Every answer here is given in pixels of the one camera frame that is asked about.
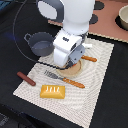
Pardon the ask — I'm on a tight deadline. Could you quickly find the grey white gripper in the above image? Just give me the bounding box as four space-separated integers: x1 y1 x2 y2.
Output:
53 29 85 67

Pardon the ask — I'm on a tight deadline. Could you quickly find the yellow toy bread loaf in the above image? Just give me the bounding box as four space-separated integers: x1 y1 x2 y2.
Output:
40 85 65 99

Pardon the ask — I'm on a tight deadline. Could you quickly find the white toy fish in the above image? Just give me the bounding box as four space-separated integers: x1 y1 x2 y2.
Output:
82 43 92 49

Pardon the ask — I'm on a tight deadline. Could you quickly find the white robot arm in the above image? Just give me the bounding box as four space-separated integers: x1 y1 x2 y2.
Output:
37 0 95 69

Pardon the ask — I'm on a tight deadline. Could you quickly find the round wooden plate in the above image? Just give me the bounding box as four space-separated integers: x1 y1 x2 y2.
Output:
57 60 82 77

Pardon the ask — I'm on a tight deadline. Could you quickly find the white woven placemat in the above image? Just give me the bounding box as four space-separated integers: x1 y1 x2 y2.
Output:
13 38 114 128

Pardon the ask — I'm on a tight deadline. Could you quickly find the brown toy sausage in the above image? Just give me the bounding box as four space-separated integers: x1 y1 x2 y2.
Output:
17 72 36 86

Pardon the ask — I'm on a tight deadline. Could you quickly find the beige bowl on stove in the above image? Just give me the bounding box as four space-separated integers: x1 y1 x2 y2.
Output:
119 5 128 30

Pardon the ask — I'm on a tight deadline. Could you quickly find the grey pot with handles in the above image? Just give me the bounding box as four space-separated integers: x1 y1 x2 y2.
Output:
24 32 54 57

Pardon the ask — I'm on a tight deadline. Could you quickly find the knife with wooden handle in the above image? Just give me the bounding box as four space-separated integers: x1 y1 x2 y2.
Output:
81 55 97 62

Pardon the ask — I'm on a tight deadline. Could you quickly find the fork with wooden handle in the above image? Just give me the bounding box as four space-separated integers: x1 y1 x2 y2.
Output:
44 70 85 88

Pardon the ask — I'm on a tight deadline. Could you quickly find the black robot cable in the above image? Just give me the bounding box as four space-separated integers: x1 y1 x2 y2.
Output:
11 0 73 70

